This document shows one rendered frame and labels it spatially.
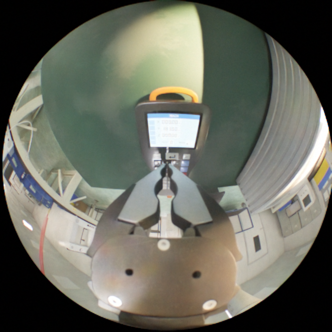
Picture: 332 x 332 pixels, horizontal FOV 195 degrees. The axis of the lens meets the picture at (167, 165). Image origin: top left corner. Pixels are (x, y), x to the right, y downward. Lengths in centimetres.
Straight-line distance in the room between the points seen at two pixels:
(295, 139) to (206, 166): 16
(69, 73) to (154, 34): 14
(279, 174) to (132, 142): 24
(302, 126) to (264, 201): 14
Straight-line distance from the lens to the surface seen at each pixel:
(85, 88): 18
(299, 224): 459
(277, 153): 18
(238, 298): 36
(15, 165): 245
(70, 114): 22
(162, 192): 22
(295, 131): 17
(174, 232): 279
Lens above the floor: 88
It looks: 46 degrees down
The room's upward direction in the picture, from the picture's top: 179 degrees counter-clockwise
